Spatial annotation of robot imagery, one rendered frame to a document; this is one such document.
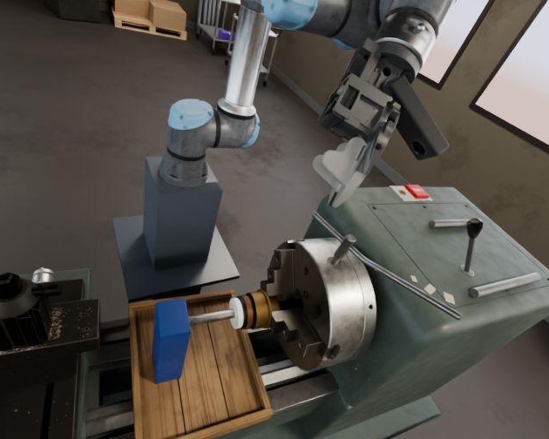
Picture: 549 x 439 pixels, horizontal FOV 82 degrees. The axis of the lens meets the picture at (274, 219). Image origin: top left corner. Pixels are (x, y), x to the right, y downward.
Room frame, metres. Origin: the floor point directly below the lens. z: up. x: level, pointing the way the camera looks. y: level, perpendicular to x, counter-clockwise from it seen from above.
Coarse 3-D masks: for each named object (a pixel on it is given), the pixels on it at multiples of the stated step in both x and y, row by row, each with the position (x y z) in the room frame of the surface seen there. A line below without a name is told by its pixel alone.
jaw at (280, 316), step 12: (276, 312) 0.44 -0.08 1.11; (288, 312) 0.45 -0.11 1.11; (300, 312) 0.46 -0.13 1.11; (276, 324) 0.41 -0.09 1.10; (288, 324) 0.42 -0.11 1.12; (300, 324) 0.43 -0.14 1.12; (312, 324) 0.44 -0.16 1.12; (288, 336) 0.40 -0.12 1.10; (300, 336) 0.40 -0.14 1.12; (312, 336) 0.40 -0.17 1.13; (300, 348) 0.38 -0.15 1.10; (312, 348) 0.38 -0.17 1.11; (324, 348) 0.39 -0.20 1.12
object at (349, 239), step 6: (348, 234) 0.53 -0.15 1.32; (342, 240) 0.52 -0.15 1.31; (348, 240) 0.51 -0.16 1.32; (354, 240) 0.52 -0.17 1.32; (342, 246) 0.52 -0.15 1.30; (348, 246) 0.51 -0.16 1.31; (336, 252) 0.52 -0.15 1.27; (342, 252) 0.51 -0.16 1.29; (336, 258) 0.51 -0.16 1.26; (342, 258) 0.52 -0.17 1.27; (336, 264) 0.53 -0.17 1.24
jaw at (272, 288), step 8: (288, 248) 0.58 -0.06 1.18; (280, 256) 0.54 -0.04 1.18; (288, 256) 0.55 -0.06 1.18; (280, 264) 0.53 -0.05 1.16; (288, 264) 0.54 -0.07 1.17; (272, 272) 0.51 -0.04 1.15; (280, 272) 0.52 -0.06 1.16; (288, 272) 0.53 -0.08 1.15; (264, 280) 0.51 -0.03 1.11; (272, 280) 0.50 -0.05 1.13; (280, 280) 0.50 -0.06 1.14; (288, 280) 0.52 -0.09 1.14; (264, 288) 0.48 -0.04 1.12; (272, 288) 0.48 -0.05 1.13; (280, 288) 0.49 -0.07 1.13; (288, 288) 0.51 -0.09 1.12; (296, 288) 0.52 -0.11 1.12
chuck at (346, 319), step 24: (288, 240) 0.61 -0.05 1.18; (312, 240) 0.60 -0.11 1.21; (312, 264) 0.51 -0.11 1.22; (312, 288) 0.48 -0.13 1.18; (336, 288) 0.47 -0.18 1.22; (360, 288) 0.50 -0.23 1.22; (312, 312) 0.45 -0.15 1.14; (336, 312) 0.43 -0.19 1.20; (360, 312) 0.46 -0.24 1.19; (336, 336) 0.40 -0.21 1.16; (360, 336) 0.43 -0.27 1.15; (312, 360) 0.39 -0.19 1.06; (336, 360) 0.40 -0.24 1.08
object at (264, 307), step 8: (240, 296) 0.45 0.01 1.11; (248, 296) 0.46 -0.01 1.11; (256, 296) 0.45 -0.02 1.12; (264, 296) 0.46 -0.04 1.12; (272, 296) 0.48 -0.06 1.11; (248, 304) 0.43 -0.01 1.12; (256, 304) 0.43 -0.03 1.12; (264, 304) 0.44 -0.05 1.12; (272, 304) 0.46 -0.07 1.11; (248, 312) 0.41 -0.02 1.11; (256, 312) 0.42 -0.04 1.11; (264, 312) 0.43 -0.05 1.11; (248, 320) 0.40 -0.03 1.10; (256, 320) 0.41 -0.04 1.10; (264, 320) 0.42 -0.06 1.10; (240, 328) 0.40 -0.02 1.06; (264, 328) 0.42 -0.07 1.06
